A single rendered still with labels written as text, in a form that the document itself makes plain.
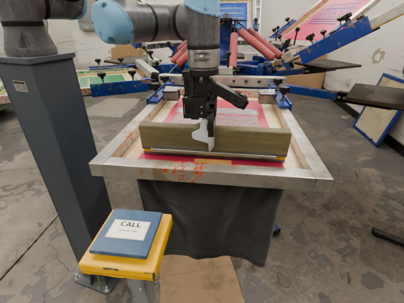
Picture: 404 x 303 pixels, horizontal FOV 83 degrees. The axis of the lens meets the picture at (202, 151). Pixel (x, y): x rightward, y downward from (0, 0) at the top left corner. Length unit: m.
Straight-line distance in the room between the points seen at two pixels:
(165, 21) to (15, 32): 0.54
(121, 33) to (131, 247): 0.39
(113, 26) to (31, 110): 0.60
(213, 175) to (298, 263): 1.22
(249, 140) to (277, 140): 0.07
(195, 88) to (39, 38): 0.58
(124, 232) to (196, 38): 0.41
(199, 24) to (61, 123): 0.66
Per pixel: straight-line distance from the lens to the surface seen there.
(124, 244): 0.44
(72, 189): 1.11
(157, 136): 0.65
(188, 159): 0.66
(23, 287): 1.80
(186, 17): 0.56
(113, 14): 0.50
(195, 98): 0.57
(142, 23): 0.54
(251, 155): 0.63
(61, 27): 6.32
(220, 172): 0.55
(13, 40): 0.98
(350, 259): 1.84
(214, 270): 1.53
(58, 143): 1.00
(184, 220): 0.81
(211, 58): 0.55
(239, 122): 0.92
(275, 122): 0.95
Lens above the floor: 1.30
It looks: 29 degrees down
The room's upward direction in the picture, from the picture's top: straight up
